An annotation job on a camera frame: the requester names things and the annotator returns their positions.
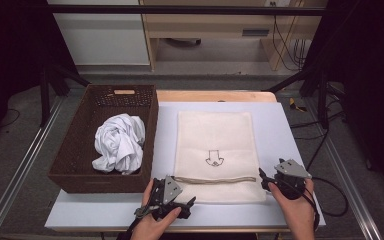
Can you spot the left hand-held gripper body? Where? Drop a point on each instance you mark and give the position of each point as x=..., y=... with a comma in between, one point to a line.
x=166, y=193

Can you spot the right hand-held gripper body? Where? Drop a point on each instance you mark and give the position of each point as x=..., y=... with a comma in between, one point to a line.
x=291, y=173

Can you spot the white garment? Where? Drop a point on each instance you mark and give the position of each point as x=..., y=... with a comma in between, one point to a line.
x=120, y=143

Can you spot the brown woven basket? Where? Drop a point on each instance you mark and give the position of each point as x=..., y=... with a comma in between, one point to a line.
x=80, y=150

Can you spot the person's right hand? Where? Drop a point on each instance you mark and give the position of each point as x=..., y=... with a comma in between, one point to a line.
x=298, y=210

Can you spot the person's left hand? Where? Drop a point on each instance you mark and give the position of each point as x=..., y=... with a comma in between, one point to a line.
x=150, y=230

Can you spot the white table cover sheet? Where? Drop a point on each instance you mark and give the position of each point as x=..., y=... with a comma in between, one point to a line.
x=280, y=140

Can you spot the yellow and black tool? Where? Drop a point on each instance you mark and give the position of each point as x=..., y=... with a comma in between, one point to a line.
x=294, y=105

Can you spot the black metal stand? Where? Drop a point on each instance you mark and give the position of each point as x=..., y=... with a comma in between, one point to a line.
x=323, y=100
x=45, y=100

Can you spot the black curtain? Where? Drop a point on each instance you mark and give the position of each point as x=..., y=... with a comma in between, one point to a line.
x=10, y=50
x=370, y=83

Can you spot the light wooden desk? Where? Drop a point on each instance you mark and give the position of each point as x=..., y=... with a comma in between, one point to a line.
x=213, y=23

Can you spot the white cabinet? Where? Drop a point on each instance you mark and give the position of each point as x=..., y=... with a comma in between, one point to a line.
x=103, y=40

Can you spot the black horizontal bar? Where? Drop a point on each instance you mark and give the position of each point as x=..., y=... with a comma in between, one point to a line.
x=180, y=10

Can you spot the aluminium floor rail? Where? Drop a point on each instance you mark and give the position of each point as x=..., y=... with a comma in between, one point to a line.
x=346, y=186
x=20, y=170

